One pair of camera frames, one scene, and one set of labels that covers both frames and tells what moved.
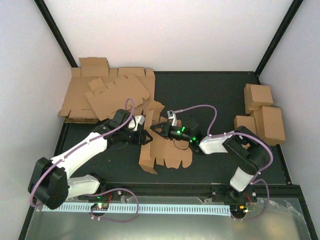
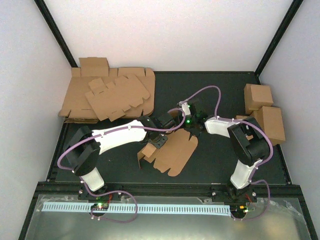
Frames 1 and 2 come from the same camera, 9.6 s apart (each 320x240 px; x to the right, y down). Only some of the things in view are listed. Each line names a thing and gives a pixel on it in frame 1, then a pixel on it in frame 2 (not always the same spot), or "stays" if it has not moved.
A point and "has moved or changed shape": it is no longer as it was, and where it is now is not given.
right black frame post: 291,12 stays
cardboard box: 174,152 has moved or changed shape
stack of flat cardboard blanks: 96,92 stays
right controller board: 238,210 stays
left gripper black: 140,139 → 159,144
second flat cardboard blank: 125,94 stays
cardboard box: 269,125 stays
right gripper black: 163,133 → 184,127
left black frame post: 52,25 stays
